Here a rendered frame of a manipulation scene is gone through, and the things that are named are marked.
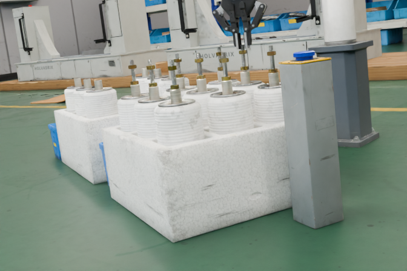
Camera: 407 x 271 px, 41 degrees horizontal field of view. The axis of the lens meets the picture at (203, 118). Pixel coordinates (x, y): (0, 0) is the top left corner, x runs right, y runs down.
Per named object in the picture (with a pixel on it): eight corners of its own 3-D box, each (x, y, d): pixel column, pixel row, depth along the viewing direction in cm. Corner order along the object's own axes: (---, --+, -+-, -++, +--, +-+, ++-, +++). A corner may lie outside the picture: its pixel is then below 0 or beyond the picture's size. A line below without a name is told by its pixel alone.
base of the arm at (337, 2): (334, 43, 172) (329, -13, 169) (361, 41, 166) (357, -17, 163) (319, 46, 165) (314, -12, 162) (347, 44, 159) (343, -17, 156)
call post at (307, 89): (321, 211, 112) (308, 58, 107) (344, 220, 106) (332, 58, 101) (292, 220, 109) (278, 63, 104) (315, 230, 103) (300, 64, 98)
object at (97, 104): (118, 145, 169) (109, 87, 166) (128, 150, 160) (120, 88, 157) (88, 152, 165) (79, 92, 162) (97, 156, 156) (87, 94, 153)
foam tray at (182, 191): (243, 165, 156) (236, 103, 153) (334, 195, 121) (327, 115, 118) (111, 198, 139) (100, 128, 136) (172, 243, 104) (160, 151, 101)
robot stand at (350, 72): (337, 135, 180) (329, 43, 176) (380, 137, 171) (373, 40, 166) (315, 145, 170) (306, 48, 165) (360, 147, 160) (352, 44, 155)
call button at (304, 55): (306, 60, 105) (305, 50, 105) (320, 60, 101) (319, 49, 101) (289, 63, 103) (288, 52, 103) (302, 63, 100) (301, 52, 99)
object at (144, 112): (138, 187, 120) (128, 105, 117) (149, 175, 129) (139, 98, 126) (182, 184, 118) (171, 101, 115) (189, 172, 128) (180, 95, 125)
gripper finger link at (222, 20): (217, 8, 131) (234, 26, 131) (212, 14, 132) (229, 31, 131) (214, 8, 129) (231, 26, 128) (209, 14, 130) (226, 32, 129)
